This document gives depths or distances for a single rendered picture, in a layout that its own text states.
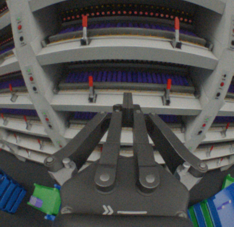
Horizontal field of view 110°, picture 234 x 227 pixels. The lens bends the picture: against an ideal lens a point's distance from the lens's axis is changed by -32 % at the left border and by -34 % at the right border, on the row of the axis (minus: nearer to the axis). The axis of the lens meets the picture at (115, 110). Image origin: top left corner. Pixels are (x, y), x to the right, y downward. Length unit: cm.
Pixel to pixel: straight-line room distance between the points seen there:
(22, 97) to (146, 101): 57
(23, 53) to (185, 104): 62
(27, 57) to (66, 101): 23
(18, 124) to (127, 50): 77
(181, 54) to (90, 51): 26
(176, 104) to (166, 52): 20
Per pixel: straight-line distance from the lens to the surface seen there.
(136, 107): 18
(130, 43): 35
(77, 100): 47
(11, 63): 56
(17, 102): 67
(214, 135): 76
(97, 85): 46
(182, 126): 63
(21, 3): 50
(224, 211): 89
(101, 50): 36
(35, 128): 76
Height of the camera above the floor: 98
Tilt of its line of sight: 38 degrees down
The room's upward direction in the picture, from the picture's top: 2 degrees counter-clockwise
